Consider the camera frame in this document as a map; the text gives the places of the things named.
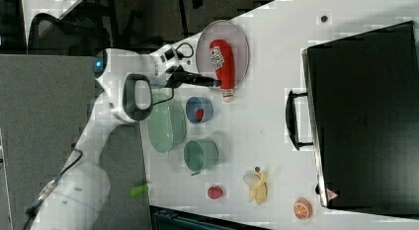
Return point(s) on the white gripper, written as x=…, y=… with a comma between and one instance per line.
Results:
x=169, y=73

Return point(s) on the red plush ketchup bottle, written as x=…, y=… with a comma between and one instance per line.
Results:
x=222, y=60

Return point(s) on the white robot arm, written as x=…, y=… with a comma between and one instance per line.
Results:
x=74, y=198

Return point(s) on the grey round plate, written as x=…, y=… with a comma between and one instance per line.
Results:
x=238, y=42

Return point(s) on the blue small bowl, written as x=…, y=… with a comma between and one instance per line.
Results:
x=196, y=103

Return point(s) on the red toy inside bowl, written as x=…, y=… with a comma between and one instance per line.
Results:
x=200, y=114

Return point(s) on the green perforated colander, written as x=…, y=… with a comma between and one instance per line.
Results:
x=166, y=124

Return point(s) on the green cup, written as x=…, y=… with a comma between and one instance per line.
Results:
x=199, y=155

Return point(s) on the black office chair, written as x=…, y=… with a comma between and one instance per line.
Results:
x=50, y=36

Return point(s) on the green marker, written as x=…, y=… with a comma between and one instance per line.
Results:
x=139, y=190

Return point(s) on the red strawberry toy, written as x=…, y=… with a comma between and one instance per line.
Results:
x=215, y=192

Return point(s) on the banana toy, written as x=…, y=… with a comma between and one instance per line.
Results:
x=256, y=182

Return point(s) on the orange slice toy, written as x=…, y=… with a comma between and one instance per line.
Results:
x=302, y=209

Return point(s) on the black toaster oven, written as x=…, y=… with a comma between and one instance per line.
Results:
x=362, y=94

